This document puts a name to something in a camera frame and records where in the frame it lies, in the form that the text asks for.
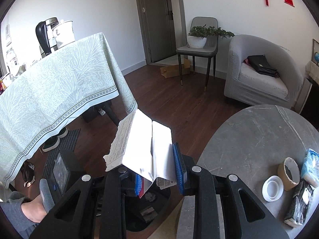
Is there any blue tissue pack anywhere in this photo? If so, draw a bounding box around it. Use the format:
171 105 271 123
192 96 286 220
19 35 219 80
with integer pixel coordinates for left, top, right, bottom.
301 148 319 188

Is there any white cardboard box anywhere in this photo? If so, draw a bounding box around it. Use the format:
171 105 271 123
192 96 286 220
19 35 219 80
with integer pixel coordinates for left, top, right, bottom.
103 109 177 197

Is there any grey dining chair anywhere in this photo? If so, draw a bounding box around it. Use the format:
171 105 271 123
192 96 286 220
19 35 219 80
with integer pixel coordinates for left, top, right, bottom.
176 16 219 91

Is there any grey door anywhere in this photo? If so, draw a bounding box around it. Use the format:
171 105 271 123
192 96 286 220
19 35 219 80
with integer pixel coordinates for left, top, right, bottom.
136 0 176 64

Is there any black table leg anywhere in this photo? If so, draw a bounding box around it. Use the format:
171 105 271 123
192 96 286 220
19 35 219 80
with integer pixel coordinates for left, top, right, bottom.
96 100 119 126

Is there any white round plastic lid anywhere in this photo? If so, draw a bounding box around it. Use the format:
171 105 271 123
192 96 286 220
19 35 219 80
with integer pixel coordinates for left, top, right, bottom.
262 175 284 202

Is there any person's left hand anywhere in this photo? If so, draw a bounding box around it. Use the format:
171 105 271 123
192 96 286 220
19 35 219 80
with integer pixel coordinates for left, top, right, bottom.
21 195 47 223

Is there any grey floor mat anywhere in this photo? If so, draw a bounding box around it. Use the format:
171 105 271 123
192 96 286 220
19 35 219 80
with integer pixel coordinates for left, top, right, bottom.
42 128 81 179

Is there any white pot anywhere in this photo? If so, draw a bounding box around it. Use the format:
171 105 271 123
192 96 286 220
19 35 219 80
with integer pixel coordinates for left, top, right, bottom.
52 20 76 49

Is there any black plastic wrapper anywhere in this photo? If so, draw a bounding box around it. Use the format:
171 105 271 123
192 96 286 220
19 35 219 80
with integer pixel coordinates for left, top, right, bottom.
284 179 314 228

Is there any grey fabric armchair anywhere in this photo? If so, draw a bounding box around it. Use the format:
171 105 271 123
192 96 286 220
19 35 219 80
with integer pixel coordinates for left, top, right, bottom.
224 35 303 109

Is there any pale green tablecloth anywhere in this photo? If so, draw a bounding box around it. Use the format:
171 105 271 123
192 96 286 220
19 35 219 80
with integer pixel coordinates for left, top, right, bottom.
1 33 137 189

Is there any potted green plant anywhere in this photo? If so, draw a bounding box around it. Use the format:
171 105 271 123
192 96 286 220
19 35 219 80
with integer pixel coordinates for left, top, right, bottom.
187 25 235 49

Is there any wooden picture frame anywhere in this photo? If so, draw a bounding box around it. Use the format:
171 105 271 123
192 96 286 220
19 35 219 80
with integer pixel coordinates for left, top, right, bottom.
311 39 319 66

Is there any flat cardboard box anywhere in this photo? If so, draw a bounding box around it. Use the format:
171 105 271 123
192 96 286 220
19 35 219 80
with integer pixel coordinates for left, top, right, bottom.
160 58 193 78

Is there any brown tape roll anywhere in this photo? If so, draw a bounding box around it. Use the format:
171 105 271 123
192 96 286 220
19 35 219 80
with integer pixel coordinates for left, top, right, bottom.
277 157 300 191

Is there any black handbag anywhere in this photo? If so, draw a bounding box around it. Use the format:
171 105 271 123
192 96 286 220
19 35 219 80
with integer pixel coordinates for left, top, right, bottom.
244 55 280 78

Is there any round grey marble coffee table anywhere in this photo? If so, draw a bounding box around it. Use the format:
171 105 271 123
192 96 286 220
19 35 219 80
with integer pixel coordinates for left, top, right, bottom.
175 104 319 239

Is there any white green shoe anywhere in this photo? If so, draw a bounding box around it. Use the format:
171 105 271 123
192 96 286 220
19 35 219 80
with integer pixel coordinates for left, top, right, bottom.
42 127 69 153

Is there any small blue globe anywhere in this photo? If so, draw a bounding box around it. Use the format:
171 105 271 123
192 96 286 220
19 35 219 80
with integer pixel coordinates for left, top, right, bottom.
314 52 319 64

